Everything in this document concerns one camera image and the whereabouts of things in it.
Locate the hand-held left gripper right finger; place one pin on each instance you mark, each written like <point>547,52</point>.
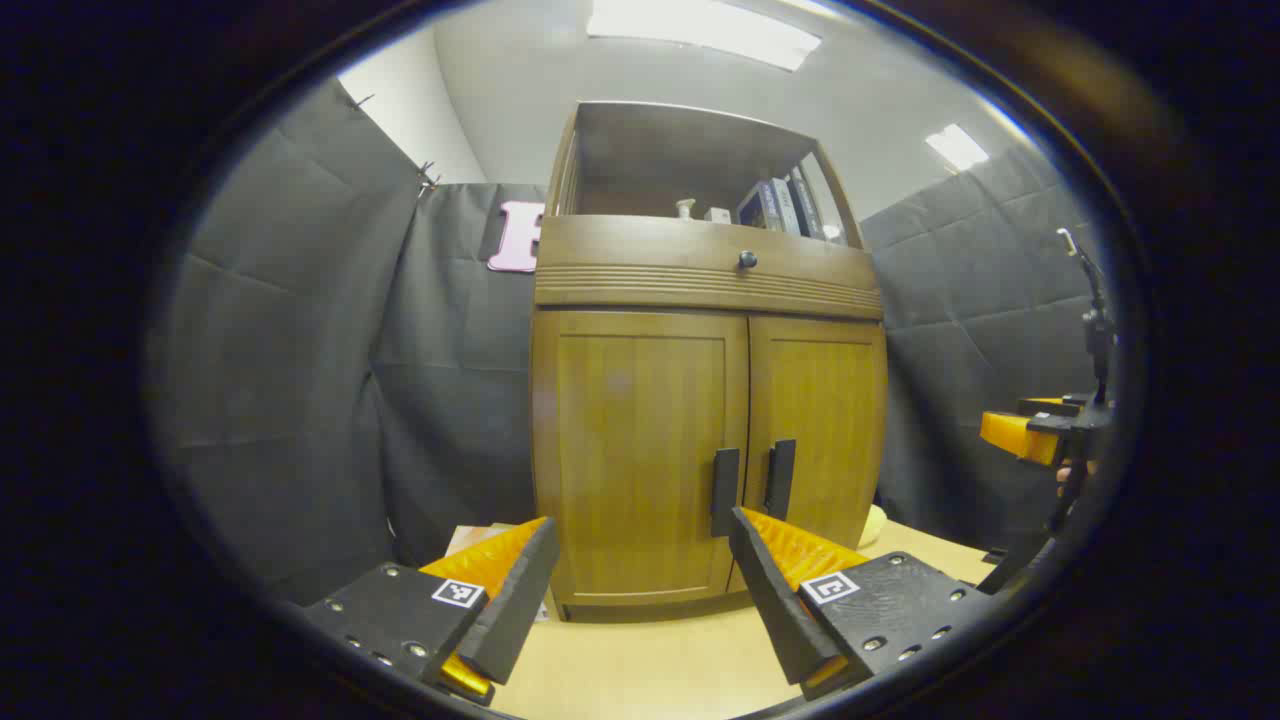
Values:
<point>775,610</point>

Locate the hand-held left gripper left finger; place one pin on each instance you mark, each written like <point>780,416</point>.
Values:
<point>515,610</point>

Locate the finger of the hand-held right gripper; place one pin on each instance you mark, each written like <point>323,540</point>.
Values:
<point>1010,432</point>

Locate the wooden cabinet door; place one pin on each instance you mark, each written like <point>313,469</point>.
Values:
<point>630,450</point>
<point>820,400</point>

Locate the wooden double-door shoe cabinet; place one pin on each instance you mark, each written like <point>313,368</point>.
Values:
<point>640,290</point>

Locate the wooden cabinet drawer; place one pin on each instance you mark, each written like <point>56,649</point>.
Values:
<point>650,255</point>

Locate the white flat book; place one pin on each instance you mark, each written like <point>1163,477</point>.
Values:
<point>475,540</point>

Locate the small ceiling light panel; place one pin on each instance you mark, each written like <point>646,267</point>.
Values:
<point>957,147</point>

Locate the dark upright book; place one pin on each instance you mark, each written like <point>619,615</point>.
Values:
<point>752,207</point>
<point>808,207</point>

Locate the grey upright book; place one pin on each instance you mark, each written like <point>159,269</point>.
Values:
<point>786,207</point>

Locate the black backdrop cloth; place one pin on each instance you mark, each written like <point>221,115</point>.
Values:
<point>300,350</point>

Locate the large ceiling light panel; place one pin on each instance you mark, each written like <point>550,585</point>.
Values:
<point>700,30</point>

